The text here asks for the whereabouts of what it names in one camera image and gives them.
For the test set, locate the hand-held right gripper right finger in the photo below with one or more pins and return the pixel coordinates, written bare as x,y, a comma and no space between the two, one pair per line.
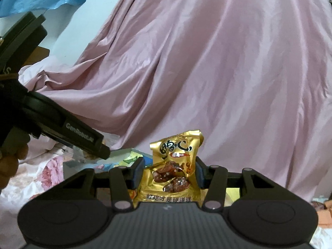
201,172

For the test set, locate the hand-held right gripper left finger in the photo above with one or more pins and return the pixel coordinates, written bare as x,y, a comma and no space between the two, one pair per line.
138,173

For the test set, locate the gold snack packet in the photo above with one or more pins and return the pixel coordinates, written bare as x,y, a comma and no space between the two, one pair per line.
171,186

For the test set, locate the grey cardboard box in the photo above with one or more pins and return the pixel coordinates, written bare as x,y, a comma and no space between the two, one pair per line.
70,170

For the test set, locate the person's left hand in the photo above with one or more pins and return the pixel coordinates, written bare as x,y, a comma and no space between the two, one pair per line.
10,167

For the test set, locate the wooden headboard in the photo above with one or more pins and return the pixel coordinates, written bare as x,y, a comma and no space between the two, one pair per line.
39,55

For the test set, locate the pink satin quilt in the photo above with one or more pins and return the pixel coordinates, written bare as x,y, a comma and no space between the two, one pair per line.
207,70

